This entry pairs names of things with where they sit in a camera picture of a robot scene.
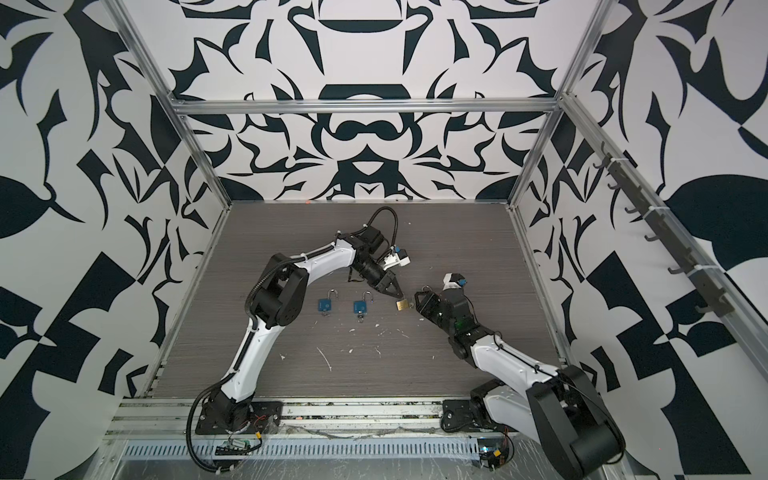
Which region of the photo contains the wall hook rail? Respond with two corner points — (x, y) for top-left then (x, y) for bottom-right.
(596, 152), (735, 318)

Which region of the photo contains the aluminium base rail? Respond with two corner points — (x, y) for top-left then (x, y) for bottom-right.
(106, 397), (447, 438)

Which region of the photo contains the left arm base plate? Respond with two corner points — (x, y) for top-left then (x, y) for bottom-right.
(194, 401), (284, 435)

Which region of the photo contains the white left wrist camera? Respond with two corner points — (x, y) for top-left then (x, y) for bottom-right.
(381, 246), (410, 270)

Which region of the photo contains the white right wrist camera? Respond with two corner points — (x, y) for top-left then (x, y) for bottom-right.
(443, 273), (467, 290)

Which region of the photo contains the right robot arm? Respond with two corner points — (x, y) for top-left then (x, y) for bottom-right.
(414, 288), (626, 479)

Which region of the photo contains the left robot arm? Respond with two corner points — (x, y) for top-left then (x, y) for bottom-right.
(185, 206), (410, 474)

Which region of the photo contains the blue padlock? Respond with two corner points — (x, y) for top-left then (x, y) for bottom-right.
(317, 289), (339, 316)
(353, 291), (374, 323)

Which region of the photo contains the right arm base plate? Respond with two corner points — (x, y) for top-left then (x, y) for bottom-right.
(440, 396), (532, 433)

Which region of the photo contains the white cable duct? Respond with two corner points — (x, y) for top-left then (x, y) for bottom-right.
(122, 437), (480, 460)

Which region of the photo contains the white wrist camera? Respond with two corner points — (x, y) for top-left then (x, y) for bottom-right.
(381, 246), (410, 270)
(443, 273), (467, 290)

